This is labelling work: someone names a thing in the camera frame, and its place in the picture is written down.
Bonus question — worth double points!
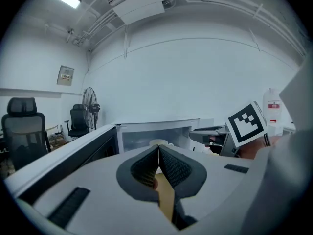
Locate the large water jug red label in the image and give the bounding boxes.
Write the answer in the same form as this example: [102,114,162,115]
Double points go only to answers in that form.
[262,88,286,126]

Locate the cream ceramic mug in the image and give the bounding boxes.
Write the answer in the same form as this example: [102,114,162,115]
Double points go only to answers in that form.
[149,139,175,148]

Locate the black mesh headrest office chair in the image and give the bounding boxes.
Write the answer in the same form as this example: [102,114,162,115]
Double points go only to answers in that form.
[0,97,52,171]

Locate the wooden table white legs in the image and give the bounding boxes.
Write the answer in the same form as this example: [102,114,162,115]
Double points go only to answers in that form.
[153,167,177,223]

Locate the light wooden round table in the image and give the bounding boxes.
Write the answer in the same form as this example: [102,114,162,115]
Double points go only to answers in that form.
[13,124,60,135]

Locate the grey wall electrical panel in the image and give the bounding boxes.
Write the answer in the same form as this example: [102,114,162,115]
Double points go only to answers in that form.
[56,65,75,87]

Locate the white air conditioner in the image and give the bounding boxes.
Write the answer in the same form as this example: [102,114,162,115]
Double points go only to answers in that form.
[107,0,170,25]

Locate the person's right forearm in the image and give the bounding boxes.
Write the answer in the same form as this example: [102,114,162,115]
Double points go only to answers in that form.
[238,134,281,160]

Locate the white water dispenser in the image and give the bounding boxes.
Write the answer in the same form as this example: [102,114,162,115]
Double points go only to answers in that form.
[266,123,285,139]

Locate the black standing floor fan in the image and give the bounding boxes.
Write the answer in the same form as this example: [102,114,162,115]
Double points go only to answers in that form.
[81,87,101,132]

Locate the person's grey shirt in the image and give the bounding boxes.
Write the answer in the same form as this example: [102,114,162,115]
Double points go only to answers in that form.
[240,54,313,235]

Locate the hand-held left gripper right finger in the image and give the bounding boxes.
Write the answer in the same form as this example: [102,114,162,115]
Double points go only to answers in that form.
[158,145,255,230]

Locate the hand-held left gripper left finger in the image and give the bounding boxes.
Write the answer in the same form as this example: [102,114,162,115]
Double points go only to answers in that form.
[31,144,177,235]

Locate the black padded office chair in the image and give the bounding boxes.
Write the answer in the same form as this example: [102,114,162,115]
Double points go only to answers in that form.
[64,104,90,139]

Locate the white desk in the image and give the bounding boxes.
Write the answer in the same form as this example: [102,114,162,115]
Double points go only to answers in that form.
[282,123,297,137]

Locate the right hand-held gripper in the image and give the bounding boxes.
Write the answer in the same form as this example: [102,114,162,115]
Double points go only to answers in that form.
[189,101,271,158]

